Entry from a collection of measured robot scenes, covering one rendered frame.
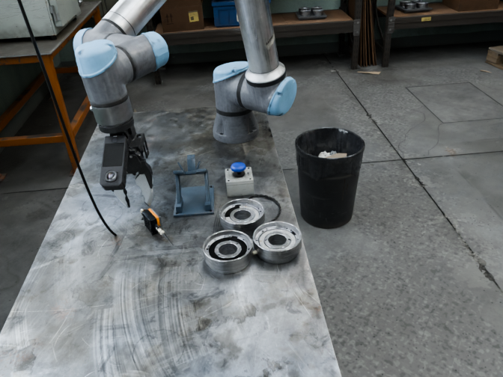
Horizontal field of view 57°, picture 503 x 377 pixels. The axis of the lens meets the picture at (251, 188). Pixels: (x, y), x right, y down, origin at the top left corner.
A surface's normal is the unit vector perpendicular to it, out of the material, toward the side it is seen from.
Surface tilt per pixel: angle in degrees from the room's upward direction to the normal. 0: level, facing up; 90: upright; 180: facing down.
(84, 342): 0
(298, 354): 0
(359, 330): 0
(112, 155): 34
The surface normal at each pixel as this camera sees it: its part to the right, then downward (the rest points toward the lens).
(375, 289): -0.05, -0.84
